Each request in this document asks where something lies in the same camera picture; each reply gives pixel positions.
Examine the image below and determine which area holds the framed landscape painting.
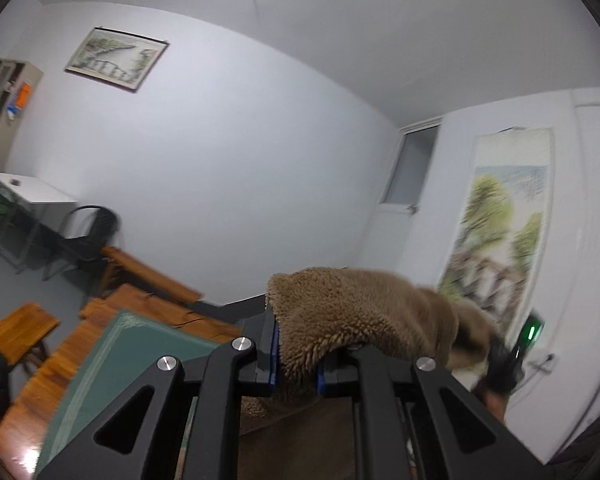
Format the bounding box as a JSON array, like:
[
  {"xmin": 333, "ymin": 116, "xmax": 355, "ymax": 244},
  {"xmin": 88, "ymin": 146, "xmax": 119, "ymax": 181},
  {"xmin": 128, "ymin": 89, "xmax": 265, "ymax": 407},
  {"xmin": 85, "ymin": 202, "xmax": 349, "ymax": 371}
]
[{"xmin": 64, "ymin": 26, "xmax": 170, "ymax": 93}]

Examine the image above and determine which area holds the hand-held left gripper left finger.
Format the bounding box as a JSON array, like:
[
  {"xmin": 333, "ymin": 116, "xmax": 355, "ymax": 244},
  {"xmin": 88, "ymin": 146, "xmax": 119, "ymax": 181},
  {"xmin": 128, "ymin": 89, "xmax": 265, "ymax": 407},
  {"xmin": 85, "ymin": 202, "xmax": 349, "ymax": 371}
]
[{"xmin": 35, "ymin": 305, "xmax": 283, "ymax": 480}]

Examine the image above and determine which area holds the hanging landscape scroll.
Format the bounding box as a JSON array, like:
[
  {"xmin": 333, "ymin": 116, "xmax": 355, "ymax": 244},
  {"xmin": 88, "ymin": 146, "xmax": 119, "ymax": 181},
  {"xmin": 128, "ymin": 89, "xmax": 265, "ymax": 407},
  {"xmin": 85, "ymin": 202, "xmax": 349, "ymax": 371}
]
[{"xmin": 437, "ymin": 127, "xmax": 556, "ymax": 333}]

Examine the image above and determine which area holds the person's right hand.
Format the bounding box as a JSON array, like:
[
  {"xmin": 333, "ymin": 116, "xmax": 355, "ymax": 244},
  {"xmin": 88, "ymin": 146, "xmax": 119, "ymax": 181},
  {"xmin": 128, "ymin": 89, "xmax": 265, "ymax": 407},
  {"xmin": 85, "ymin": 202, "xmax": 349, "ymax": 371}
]
[{"xmin": 479, "ymin": 387, "xmax": 513, "ymax": 427}]

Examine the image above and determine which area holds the black metal chair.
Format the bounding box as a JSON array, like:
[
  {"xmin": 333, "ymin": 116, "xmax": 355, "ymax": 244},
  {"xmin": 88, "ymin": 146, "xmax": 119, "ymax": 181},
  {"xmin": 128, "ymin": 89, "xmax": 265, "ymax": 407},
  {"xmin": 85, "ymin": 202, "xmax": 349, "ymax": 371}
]
[{"xmin": 42, "ymin": 204, "xmax": 121, "ymax": 291}]

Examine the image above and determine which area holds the white desk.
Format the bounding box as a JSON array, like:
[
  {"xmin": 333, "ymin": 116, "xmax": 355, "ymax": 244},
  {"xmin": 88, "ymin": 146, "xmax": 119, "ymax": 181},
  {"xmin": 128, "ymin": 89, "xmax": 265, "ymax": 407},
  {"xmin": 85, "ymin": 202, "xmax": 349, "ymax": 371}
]
[{"xmin": 0, "ymin": 171, "xmax": 79, "ymax": 241}]

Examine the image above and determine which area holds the long wooden bench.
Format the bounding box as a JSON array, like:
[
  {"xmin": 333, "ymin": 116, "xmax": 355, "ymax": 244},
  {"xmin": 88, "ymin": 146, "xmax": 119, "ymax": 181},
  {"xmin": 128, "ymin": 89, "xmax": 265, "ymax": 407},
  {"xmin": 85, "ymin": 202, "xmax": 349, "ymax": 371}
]
[{"xmin": 100, "ymin": 246, "xmax": 203, "ymax": 307}]

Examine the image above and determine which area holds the brown fleece garment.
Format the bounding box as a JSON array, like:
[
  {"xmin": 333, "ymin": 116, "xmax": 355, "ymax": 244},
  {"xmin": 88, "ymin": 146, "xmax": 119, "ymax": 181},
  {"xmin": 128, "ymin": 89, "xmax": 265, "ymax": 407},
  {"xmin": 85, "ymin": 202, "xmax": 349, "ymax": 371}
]
[{"xmin": 237, "ymin": 266, "xmax": 502, "ymax": 480}]

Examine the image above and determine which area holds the beige storage cabinet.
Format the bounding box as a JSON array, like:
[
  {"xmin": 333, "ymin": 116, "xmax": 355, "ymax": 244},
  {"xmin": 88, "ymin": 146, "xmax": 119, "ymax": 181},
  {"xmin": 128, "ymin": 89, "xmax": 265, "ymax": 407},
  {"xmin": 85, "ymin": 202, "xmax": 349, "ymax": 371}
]
[{"xmin": 0, "ymin": 57, "xmax": 44, "ymax": 171}]

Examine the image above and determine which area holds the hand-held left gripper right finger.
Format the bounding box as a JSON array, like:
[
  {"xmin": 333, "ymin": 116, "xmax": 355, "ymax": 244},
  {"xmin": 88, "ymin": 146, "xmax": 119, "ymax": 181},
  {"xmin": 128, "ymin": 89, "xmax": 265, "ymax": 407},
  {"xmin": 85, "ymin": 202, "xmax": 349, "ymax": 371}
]
[{"xmin": 315, "ymin": 345, "xmax": 553, "ymax": 480}]

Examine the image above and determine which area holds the short wooden bench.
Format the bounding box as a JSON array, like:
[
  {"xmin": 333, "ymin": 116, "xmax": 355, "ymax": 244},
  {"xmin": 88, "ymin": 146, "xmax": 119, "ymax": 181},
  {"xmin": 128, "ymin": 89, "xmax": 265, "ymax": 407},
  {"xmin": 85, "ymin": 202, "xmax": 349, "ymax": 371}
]
[{"xmin": 0, "ymin": 302, "xmax": 61, "ymax": 367}]

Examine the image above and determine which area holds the transom window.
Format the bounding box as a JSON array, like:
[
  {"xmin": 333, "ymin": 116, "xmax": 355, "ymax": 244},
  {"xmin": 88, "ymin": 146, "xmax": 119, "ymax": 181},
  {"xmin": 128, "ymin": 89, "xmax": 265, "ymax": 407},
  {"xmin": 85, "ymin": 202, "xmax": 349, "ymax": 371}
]
[{"xmin": 380, "ymin": 122, "xmax": 441, "ymax": 211}]

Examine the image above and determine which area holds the green table mat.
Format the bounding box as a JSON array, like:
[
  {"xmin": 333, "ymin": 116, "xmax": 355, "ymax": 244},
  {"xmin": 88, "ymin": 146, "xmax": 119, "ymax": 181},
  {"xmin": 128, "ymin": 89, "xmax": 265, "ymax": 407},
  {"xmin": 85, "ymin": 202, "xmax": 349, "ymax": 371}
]
[{"xmin": 34, "ymin": 309, "xmax": 233, "ymax": 478}]

